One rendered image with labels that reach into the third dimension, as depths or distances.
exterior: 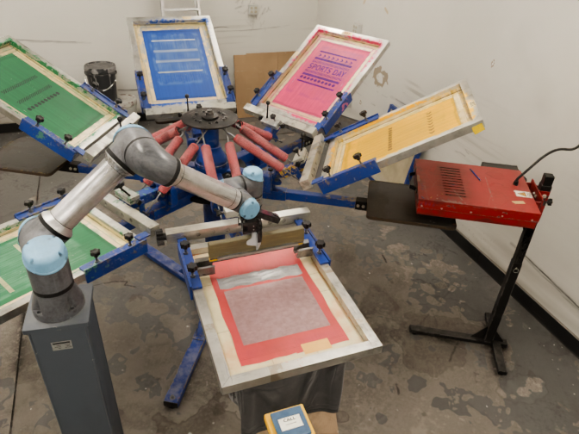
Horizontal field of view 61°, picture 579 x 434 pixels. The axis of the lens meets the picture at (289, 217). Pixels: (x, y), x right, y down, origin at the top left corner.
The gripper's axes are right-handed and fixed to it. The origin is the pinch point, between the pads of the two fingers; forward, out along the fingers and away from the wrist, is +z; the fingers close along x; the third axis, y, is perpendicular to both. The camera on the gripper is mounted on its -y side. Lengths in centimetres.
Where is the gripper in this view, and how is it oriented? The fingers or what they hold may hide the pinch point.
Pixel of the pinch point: (257, 244)
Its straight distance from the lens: 205.8
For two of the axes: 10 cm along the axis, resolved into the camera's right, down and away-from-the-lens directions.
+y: -9.4, 1.5, -3.1
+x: 3.4, 5.3, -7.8
